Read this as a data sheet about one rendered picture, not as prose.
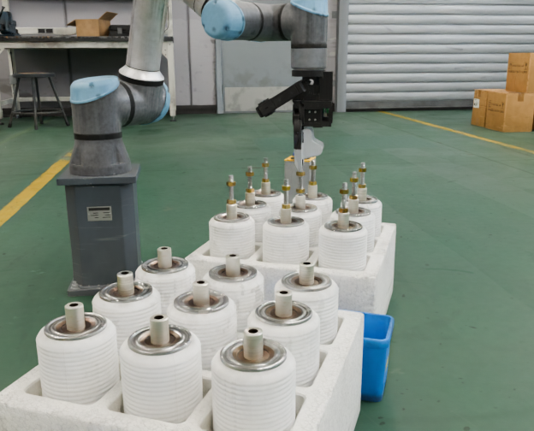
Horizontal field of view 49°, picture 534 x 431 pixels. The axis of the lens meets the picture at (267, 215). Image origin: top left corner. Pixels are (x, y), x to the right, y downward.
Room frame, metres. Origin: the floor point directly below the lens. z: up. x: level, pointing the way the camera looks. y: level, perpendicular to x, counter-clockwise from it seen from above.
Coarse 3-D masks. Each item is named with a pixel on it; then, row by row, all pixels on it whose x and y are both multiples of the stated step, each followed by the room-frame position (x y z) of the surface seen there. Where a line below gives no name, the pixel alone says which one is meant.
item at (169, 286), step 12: (192, 264) 0.92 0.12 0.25; (144, 276) 0.87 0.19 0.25; (156, 276) 0.86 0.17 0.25; (168, 276) 0.86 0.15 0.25; (180, 276) 0.87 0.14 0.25; (192, 276) 0.89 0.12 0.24; (156, 288) 0.86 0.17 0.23; (168, 288) 0.86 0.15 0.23; (180, 288) 0.87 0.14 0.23; (192, 288) 0.89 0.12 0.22; (168, 300) 0.86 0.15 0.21
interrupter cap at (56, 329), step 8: (88, 312) 0.72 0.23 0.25; (56, 320) 0.70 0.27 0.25; (64, 320) 0.70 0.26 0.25; (88, 320) 0.70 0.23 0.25; (96, 320) 0.69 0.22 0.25; (104, 320) 0.69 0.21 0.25; (48, 328) 0.67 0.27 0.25; (56, 328) 0.67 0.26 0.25; (64, 328) 0.68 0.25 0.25; (88, 328) 0.67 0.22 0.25; (96, 328) 0.67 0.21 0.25; (104, 328) 0.68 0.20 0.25; (48, 336) 0.65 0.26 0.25; (56, 336) 0.65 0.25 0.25; (64, 336) 0.65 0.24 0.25; (72, 336) 0.65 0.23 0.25; (80, 336) 0.65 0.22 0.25; (88, 336) 0.65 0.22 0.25
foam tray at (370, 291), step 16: (384, 224) 1.39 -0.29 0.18; (384, 240) 1.26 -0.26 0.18; (192, 256) 1.16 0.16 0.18; (208, 256) 1.20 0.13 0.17; (256, 256) 1.16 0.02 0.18; (368, 256) 1.16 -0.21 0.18; (384, 256) 1.17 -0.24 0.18; (272, 272) 1.09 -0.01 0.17; (288, 272) 1.08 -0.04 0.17; (320, 272) 1.06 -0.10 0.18; (336, 272) 1.06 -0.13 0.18; (352, 272) 1.06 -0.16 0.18; (368, 272) 1.06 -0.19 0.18; (384, 272) 1.18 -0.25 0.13; (272, 288) 1.09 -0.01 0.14; (352, 288) 1.04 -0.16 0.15; (368, 288) 1.04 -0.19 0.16; (384, 288) 1.20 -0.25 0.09; (352, 304) 1.04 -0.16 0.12; (368, 304) 1.04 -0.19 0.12; (384, 304) 1.22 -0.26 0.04
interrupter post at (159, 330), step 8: (152, 320) 0.64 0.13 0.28; (160, 320) 0.64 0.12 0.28; (168, 320) 0.64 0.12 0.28; (152, 328) 0.63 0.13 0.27; (160, 328) 0.63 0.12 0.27; (168, 328) 0.64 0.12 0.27; (152, 336) 0.64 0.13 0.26; (160, 336) 0.63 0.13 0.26; (168, 336) 0.64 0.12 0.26; (160, 344) 0.63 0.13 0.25
